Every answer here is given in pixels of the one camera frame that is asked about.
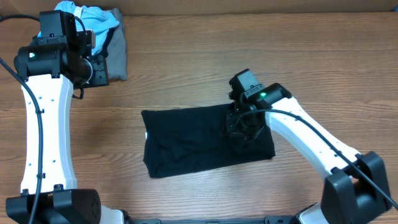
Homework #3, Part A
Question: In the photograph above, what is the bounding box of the light blue folded t-shirt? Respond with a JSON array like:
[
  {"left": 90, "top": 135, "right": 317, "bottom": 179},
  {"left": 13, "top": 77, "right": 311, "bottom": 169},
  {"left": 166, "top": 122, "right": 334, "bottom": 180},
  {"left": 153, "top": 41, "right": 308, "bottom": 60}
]
[{"left": 55, "top": 1, "right": 121, "bottom": 55}]

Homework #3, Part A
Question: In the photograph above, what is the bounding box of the black t-shirt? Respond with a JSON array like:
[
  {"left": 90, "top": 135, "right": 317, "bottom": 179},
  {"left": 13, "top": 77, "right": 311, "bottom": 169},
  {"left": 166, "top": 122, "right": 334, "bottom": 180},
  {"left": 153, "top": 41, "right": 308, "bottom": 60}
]
[
  {"left": 141, "top": 104, "right": 275, "bottom": 178},
  {"left": 99, "top": 28, "right": 115, "bottom": 58}
]

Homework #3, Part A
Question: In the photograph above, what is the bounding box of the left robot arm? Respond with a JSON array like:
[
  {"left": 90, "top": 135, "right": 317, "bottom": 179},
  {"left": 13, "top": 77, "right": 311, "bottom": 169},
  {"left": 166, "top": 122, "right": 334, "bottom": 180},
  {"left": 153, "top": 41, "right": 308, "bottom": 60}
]
[{"left": 6, "top": 10, "right": 131, "bottom": 224}]

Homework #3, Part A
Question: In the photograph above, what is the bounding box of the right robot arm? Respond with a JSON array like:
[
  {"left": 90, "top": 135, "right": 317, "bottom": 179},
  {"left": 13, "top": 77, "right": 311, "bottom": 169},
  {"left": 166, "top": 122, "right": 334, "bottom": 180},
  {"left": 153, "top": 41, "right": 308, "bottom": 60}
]
[{"left": 225, "top": 69, "right": 397, "bottom": 224}]

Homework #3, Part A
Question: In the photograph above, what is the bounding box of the grey folded t-shirt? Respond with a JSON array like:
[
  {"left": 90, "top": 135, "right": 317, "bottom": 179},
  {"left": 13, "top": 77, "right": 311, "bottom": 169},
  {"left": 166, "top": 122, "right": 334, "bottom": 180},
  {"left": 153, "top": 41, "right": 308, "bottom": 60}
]
[{"left": 106, "top": 8, "right": 127, "bottom": 80}]

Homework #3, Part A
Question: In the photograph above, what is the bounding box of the black folded t-shirt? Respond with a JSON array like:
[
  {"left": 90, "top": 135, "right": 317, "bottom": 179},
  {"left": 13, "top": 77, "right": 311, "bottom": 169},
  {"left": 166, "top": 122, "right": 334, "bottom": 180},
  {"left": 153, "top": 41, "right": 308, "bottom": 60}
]
[{"left": 99, "top": 28, "right": 115, "bottom": 58}]

